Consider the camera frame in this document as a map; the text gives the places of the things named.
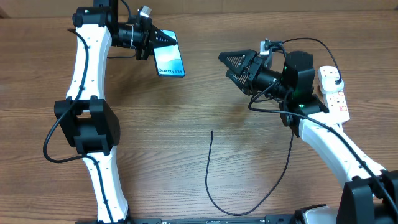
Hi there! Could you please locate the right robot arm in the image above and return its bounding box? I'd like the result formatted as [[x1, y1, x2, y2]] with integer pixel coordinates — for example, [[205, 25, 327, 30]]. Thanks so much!
[[218, 50, 397, 223]]

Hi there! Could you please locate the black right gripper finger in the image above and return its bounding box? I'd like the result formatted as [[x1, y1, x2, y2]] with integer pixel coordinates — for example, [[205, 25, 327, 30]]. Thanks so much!
[[218, 49, 257, 75], [226, 70, 252, 96]]

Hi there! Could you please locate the white charger plug adapter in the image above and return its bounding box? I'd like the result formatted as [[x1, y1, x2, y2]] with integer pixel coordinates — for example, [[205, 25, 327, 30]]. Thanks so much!
[[320, 76, 345, 95]]

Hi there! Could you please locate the black charger cable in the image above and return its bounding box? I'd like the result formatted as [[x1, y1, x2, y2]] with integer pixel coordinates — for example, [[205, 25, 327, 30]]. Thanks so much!
[[205, 37, 343, 217]]

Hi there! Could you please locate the Galaxy smartphone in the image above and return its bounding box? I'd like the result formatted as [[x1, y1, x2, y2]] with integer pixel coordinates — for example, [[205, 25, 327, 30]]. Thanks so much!
[[154, 44, 185, 78]]

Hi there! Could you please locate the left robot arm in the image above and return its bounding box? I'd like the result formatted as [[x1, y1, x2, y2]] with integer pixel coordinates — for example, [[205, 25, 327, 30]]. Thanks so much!
[[43, 1, 177, 223]]

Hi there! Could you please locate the white power strip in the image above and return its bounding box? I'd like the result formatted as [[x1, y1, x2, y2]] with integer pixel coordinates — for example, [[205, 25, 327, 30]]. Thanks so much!
[[318, 66, 350, 126]]

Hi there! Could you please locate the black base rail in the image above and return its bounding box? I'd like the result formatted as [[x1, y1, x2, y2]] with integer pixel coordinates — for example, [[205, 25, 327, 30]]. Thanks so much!
[[131, 215, 301, 224]]

